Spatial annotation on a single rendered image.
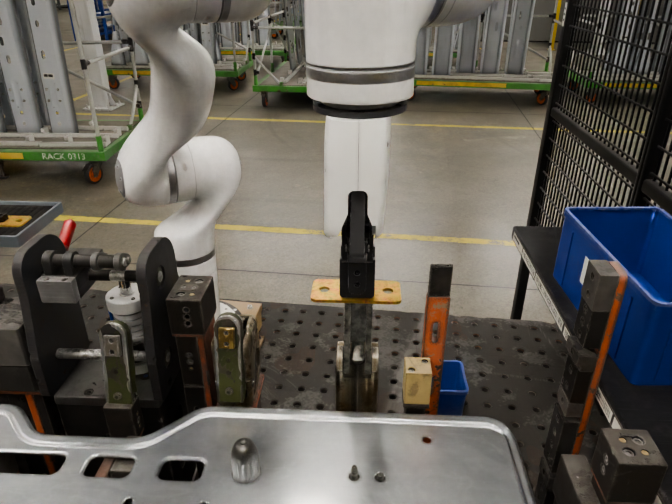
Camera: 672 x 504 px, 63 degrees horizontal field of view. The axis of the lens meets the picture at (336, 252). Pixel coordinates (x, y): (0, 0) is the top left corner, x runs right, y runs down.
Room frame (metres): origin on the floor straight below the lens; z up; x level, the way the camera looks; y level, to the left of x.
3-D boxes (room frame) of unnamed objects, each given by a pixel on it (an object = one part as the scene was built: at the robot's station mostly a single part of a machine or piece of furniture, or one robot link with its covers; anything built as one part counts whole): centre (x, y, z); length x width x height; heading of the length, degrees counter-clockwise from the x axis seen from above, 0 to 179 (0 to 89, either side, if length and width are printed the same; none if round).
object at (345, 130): (0.45, -0.02, 1.38); 0.10 x 0.07 x 0.11; 177
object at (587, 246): (0.72, -0.47, 1.10); 0.30 x 0.17 x 0.13; 0
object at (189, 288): (0.68, 0.21, 0.91); 0.07 x 0.05 x 0.42; 177
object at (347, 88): (0.45, -0.02, 1.44); 0.09 x 0.08 x 0.03; 177
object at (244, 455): (0.45, 0.10, 1.02); 0.03 x 0.03 x 0.07
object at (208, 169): (1.04, 0.28, 1.11); 0.19 x 0.12 x 0.24; 119
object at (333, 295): (0.45, -0.02, 1.26); 0.08 x 0.04 x 0.01; 87
